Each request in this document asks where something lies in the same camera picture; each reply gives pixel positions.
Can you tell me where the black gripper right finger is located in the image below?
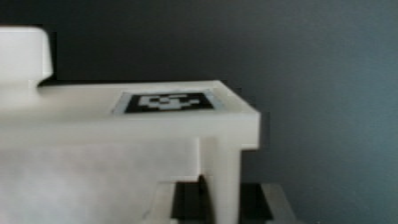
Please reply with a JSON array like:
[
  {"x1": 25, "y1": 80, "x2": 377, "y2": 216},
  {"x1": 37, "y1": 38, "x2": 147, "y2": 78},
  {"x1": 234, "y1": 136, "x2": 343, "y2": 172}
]
[{"x1": 238, "y1": 182, "x2": 298, "y2": 224}]

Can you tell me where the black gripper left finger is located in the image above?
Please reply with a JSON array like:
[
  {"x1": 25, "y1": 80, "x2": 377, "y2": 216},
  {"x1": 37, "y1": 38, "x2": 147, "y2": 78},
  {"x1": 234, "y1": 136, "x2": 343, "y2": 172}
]
[{"x1": 171, "y1": 177, "x2": 208, "y2": 224}]

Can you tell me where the white small drawer box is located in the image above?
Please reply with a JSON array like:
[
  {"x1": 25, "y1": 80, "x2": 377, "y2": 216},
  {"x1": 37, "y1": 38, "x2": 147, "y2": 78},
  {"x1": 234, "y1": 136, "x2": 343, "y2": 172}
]
[{"x1": 0, "y1": 25, "x2": 259, "y2": 224}]

